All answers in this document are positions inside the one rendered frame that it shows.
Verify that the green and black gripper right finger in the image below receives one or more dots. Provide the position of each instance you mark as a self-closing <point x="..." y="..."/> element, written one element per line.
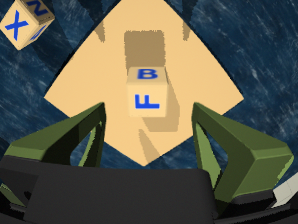
<point x="256" y="161"/>

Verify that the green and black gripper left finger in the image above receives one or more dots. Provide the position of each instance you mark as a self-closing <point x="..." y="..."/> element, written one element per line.
<point x="55" y="143"/>

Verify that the beige letter block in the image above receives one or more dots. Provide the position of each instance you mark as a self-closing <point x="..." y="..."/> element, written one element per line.
<point x="147" y="91"/>
<point x="25" y="21"/>

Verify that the beige mat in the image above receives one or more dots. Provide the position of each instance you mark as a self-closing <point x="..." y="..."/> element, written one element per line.
<point x="143" y="33"/>

